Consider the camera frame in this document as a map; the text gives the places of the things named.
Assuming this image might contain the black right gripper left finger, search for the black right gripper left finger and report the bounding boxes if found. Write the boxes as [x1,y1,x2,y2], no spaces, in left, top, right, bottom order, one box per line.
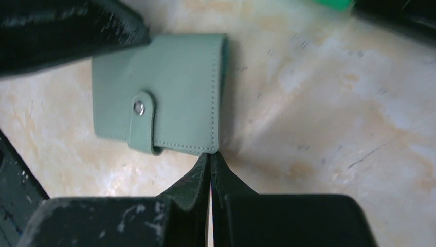
[18,153,211,246]

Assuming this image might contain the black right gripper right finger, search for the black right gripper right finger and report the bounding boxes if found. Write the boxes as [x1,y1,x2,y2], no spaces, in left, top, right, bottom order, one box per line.
[210,153,377,246]

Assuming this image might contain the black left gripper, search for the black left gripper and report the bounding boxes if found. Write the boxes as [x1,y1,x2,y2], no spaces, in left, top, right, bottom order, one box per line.
[1,133,49,246]

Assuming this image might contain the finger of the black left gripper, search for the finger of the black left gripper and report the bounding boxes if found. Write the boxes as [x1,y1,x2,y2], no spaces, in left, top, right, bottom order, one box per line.
[1,1,150,77]

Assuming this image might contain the sage green card holder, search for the sage green card holder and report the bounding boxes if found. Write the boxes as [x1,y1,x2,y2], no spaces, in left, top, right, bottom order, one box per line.
[92,33,228,155]

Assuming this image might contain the green plastic bin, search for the green plastic bin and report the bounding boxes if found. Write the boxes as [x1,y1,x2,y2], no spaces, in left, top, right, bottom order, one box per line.
[313,0,354,12]

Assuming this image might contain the black plastic bin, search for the black plastic bin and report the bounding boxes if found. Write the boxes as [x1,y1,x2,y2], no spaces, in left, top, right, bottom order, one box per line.
[352,0,435,48]

